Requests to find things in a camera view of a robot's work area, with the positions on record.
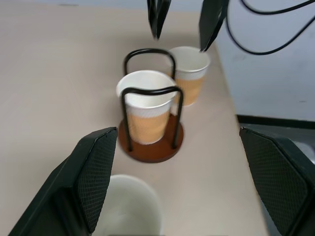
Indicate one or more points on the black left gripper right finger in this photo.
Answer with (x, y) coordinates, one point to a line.
(283, 177)

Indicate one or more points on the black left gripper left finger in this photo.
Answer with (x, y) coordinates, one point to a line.
(73, 177)

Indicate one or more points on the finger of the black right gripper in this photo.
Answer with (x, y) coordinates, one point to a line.
(157, 14)
(211, 22)

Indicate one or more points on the white and tan paper cup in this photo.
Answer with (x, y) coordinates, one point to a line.
(133, 204)
(145, 123)
(190, 86)

